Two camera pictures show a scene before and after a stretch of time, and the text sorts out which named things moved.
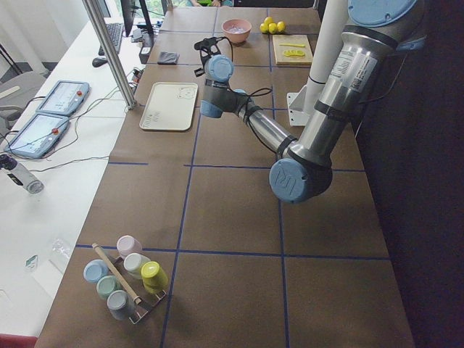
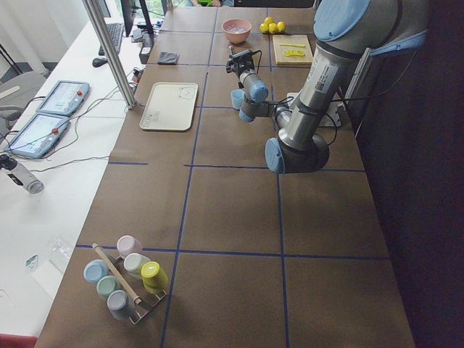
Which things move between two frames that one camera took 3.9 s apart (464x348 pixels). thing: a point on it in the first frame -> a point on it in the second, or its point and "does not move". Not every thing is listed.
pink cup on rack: (127, 244) does not move
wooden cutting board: (292, 49) does not move
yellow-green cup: (154, 278) does not move
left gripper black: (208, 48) -> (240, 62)
